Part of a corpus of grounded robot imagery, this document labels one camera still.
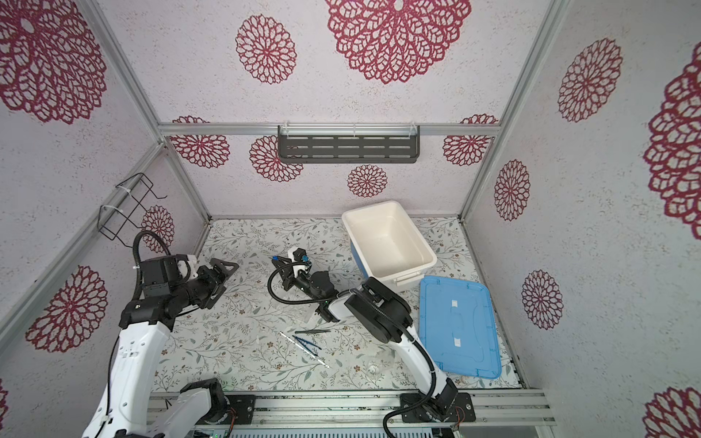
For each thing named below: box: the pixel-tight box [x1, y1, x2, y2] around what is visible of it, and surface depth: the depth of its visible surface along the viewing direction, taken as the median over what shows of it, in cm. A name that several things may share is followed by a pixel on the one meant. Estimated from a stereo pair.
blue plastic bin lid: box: [418, 275, 503, 380], surface depth 92 cm
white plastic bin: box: [341, 200, 438, 287], surface depth 100 cm
